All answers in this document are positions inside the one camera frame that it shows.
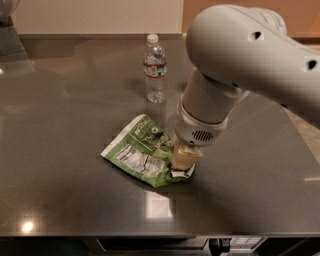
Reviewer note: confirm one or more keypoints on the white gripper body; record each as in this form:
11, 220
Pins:
196, 130

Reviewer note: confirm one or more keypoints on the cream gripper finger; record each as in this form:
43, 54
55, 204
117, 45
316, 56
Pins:
191, 154
177, 161

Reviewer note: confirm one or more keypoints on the green jalapeno chip bag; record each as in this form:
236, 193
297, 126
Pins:
143, 150

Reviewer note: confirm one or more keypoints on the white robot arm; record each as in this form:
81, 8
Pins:
237, 50

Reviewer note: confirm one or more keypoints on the clear plastic water bottle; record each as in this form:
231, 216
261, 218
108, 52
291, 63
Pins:
154, 66

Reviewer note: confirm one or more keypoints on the dark drawer under table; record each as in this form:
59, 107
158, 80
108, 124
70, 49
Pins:
131, 244

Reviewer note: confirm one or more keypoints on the glass bowl at corner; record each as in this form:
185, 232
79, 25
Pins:
7, 7

